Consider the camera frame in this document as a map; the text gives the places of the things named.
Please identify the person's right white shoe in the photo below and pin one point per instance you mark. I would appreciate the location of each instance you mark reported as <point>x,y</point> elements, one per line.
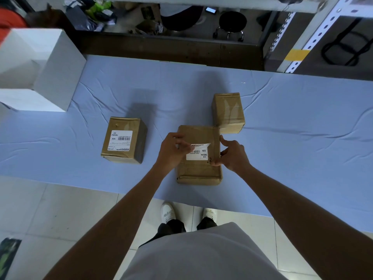
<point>210,214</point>

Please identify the person's white shoe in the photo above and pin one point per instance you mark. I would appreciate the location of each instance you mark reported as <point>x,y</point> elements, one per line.
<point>168,212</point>
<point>210,214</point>

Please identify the long gray shelf board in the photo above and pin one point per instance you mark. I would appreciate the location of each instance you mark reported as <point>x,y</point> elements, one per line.
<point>204,2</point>

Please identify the person's left white shoe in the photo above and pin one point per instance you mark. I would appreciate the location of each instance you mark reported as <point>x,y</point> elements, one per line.
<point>168,212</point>

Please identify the yellow tape strip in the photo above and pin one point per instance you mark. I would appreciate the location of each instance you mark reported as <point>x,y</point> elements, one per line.
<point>296,55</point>

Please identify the person's dark trousers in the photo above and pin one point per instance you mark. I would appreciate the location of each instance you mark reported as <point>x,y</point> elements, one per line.
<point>180,227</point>

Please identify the white barcode label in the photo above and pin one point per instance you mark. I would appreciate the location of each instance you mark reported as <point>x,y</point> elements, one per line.
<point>201,153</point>
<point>121,140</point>

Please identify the person's white shirt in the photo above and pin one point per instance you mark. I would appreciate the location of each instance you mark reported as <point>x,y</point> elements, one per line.
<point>201,253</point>

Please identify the white bin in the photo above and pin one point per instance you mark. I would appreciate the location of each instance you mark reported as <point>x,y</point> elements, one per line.
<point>58,75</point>

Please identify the medium brown cardboard box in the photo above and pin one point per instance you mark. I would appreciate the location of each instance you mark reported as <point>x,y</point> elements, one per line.
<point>123,123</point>

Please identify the blue table cloth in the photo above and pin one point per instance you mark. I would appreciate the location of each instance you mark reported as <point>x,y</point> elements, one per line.
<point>291,107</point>

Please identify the red plastic chair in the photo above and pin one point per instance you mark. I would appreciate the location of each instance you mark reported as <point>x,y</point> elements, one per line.
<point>10,21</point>

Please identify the dark green bag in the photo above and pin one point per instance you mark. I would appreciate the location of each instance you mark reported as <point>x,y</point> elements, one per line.
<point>8,255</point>

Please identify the person's right forearm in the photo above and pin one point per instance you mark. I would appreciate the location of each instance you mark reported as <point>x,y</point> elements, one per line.
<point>311,221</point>

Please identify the bright green bag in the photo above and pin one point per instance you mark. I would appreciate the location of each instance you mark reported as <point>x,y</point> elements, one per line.
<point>99,7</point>

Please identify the person's left hand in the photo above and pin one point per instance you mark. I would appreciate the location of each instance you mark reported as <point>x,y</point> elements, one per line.
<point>172,154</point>

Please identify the large cardboard box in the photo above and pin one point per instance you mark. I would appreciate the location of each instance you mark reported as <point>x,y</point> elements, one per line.
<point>199,173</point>

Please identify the white perforated shelf post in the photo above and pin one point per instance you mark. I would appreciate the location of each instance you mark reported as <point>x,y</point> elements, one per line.
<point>314,34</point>
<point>280,32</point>

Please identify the gray plastic bag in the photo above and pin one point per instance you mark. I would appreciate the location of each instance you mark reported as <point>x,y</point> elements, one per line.
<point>81,17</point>

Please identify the black rolling stool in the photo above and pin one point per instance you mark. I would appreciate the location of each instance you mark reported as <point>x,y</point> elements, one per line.
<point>231,23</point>

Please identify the small brown cardboard box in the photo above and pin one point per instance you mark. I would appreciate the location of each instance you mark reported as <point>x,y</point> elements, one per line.
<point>228,112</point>

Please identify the small lit phone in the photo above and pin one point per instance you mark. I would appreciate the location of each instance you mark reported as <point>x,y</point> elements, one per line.
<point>210,10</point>

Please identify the person's right hand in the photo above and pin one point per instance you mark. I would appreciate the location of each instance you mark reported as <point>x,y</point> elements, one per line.
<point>234,157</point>

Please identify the person's left forearm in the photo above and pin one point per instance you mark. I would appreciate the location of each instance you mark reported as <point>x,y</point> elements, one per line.
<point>105,224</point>

